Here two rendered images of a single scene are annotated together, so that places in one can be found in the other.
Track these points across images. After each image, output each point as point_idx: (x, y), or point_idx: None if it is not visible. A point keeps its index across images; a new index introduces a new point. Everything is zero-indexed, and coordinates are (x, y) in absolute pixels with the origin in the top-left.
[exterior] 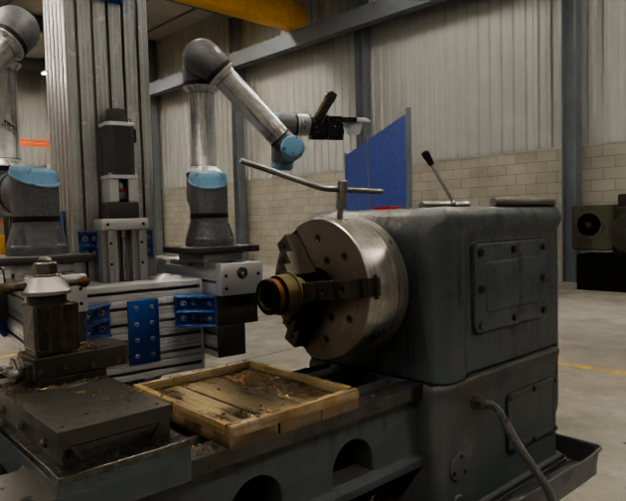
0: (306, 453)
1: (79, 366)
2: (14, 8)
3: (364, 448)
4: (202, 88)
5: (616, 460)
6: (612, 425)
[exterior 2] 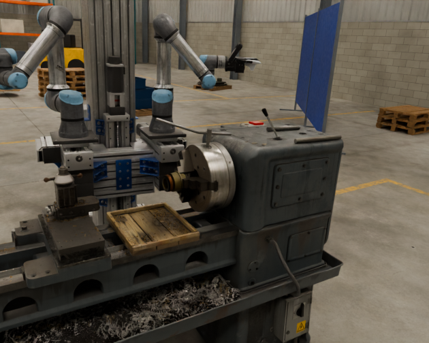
0: (171, 256)
1: (77, 211)
2: (59, 9)
3: (205, 254)
4: (163, 41)
5: (400, 256)
6: (412, 235)
